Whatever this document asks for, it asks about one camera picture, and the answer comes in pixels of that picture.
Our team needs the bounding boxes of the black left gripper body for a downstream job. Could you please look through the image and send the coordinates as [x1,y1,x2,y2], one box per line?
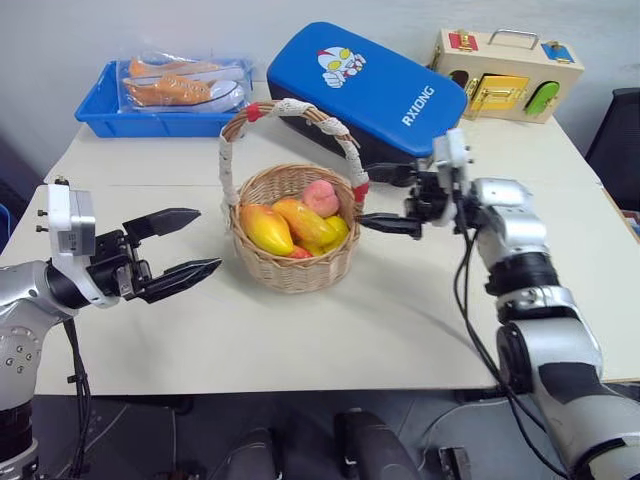
[86,228,154,301]

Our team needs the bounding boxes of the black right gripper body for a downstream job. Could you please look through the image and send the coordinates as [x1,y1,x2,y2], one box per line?
[403,168,458,228]

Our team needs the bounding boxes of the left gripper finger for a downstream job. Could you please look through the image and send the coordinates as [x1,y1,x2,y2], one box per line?
[136,257,223,305]
[122,207,203,244]

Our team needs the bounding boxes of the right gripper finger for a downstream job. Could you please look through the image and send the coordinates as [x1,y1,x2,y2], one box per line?
[359,212,424,241]
[367,162,427,188]

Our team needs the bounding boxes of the yellow lemon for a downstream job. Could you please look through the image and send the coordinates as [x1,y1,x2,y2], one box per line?
[324,214,351,247]

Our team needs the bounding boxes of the pink peach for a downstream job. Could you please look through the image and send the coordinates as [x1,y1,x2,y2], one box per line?
[300,180,341,219]

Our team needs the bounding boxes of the small yellow fruit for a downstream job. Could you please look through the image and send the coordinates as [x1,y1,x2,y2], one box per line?
[299,239,332,258]

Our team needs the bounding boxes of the blue cartoon print pad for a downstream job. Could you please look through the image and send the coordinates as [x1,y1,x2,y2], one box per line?
[265,21,469,170]

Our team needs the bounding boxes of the yellow orange mango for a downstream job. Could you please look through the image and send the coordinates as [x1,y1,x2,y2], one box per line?
[239,203,296,257]
[271,198,338,247]

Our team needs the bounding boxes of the blue plastic tray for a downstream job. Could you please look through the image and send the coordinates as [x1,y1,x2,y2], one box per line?
[74,59,255,139]

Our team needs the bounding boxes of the orange canvas sneaker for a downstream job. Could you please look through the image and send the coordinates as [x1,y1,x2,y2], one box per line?
[128,56,242,85]
[121,74,247,113]

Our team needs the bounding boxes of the wooden latch lock box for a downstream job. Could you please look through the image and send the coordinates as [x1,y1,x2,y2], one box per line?
[428,28,586,127]

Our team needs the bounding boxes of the orange shoes in bag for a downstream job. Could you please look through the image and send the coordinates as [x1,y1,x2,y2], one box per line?
[114,48,253,116]

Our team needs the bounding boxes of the black chair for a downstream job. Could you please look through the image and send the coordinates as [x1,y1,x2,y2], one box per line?
[584,87,640,212]

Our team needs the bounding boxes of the large dark rounded shape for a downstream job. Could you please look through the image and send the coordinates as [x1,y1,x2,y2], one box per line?
[333,408,427,480]

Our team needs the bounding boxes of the dark ribbed block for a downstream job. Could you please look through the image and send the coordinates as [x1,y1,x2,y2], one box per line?
[438,445,472,480]

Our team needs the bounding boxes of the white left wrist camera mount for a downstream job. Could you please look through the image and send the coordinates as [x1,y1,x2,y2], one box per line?
[35,182,121,308]

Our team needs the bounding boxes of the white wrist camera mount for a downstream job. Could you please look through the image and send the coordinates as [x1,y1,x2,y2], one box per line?
[431,128,475,222]
[35,182,121,308]

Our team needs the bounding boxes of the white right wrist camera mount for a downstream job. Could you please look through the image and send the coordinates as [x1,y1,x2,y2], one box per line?
[431,128,475,222]

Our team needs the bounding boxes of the wicker basket with handle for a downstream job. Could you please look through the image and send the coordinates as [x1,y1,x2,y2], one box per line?
[217,98,372,295]

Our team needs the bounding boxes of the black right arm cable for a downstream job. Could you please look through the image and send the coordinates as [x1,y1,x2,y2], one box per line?
[451,197,574,480]

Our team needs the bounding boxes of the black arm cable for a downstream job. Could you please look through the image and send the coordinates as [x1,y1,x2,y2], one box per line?
[451,197,574,480]
[61,318,94,480]

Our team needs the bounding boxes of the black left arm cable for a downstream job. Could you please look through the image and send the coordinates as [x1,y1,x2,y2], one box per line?
[61,318,94,480]

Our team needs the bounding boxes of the white floor cable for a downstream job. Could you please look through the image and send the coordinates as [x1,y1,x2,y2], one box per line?
[417,398,504,466]

